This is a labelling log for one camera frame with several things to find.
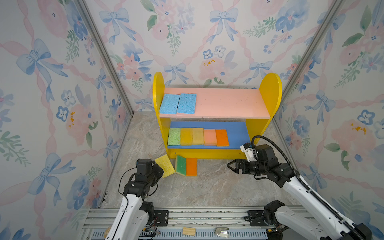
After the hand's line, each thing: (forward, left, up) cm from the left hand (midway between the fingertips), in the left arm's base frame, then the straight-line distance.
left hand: (163, 167), depth 82 cm
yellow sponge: (+3, 0, -1) cm, 4 cm away
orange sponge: (+15, -33, +7) cm, 37 cm away
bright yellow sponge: (+16, -12, +7) cm, 21 cm away
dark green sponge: (+3, -9, -4) cm, 11 cm away
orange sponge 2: (+4, -15, -7) cm, 17 cm away
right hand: (-1, -37, +6) cm, 37 cm away
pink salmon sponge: (+14, -26, +8) cm, 31 cm away
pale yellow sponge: (+16, -19, +8) cm, 26 cm away
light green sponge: (+15, -5, +7) cm, 18 cm away
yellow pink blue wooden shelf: (+28, -30, +6) cm, 41 cm away
